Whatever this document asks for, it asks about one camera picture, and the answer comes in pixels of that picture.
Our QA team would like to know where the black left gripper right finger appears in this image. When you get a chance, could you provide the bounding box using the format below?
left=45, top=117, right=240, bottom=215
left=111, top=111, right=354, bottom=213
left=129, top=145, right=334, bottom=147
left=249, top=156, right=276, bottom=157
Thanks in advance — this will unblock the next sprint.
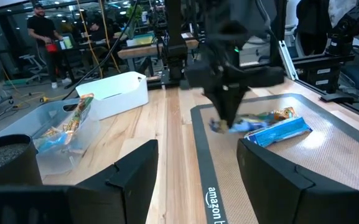
left=236, top=138, right=359, bottom=224

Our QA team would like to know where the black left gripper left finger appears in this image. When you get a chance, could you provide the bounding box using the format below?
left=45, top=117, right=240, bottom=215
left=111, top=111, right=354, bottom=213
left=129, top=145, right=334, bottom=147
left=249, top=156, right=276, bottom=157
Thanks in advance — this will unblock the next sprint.
left=64, top=139, right=160, bottom=224

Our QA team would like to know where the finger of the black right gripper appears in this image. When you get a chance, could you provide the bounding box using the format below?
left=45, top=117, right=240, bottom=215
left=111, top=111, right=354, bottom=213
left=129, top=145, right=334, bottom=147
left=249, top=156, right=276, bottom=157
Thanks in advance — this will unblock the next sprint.
left=227, top=86, right=251, bottom=125
left=203, top=88, right=230, bottom=128

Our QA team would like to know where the multicolour granola bar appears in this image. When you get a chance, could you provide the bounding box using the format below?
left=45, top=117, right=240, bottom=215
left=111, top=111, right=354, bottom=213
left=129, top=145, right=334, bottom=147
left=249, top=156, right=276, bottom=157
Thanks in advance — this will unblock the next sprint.
left=209, top=106, right=297, bottom=134

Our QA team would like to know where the blue oatmeal granola bar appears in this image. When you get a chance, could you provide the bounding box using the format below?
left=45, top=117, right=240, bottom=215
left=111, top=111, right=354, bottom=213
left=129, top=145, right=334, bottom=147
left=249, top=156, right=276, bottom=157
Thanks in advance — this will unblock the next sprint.
left=34, top=130, right=71, bottom=153
left=243, top=116, right=313, bottom=148

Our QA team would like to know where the orange peanut butter granola bar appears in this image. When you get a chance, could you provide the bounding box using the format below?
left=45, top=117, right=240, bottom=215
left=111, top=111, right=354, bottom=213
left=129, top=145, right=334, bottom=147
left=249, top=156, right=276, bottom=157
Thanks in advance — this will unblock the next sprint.
left=61, top=92, right=95, bottom=133
left=40, top=126, right=58, bottom=138

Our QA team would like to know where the black-edged silicone baking mat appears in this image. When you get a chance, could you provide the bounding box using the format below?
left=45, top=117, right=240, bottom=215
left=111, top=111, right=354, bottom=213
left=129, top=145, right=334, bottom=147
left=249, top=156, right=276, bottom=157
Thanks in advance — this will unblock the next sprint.
left=190, top=92, right=359, bottom=224

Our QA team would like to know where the white plastic bin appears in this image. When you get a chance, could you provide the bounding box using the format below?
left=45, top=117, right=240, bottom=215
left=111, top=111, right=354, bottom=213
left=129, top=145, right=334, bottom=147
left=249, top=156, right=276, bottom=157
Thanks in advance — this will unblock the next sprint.
left=75, top=70, right=149, bottom=121

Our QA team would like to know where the wooden background table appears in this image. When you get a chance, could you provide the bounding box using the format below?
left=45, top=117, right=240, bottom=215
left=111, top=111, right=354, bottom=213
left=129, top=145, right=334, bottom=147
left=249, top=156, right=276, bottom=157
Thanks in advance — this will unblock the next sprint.
left=116, top=39, right=200, bottom=74

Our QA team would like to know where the black plant pot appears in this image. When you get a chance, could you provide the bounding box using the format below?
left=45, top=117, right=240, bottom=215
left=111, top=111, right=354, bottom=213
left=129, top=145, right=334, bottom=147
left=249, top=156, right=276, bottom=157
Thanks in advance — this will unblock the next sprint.
left=0, top=133, right=43, bottom=187

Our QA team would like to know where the clear plastic bin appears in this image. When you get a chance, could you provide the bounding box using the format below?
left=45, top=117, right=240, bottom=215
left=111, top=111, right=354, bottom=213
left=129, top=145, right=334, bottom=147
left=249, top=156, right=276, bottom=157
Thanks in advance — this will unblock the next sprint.
left=0, top=98, right=102, bottom=180

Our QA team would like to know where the white rolling stand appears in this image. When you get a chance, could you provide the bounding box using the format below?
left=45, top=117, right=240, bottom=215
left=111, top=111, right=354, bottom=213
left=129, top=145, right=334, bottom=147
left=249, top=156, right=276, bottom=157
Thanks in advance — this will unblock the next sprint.
left=19, top=53, right=49, bottom=85

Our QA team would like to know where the person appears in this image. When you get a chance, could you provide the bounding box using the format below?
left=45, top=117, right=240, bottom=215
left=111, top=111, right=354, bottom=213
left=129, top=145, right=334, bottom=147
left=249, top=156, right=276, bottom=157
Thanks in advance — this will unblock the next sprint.
left=26, top=2, right=73, bottom=90

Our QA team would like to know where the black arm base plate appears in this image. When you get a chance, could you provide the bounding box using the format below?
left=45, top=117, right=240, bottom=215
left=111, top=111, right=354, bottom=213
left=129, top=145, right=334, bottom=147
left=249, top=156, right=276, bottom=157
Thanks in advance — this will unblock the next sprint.
left=319, top=93, right=357, bottom=105

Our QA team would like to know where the black hanging cable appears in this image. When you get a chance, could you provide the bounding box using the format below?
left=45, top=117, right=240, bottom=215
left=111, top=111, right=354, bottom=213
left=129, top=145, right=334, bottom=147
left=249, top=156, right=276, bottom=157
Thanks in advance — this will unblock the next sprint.
left=61, top=0, right=141, bottom=101

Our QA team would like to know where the yellow hanging cable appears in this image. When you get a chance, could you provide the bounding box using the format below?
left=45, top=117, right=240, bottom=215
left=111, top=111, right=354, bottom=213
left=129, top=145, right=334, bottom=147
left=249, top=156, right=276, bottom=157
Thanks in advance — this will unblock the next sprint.
left=99, top=0, right=121, bottom=74
left=75, top=0, right=104, bottom=78

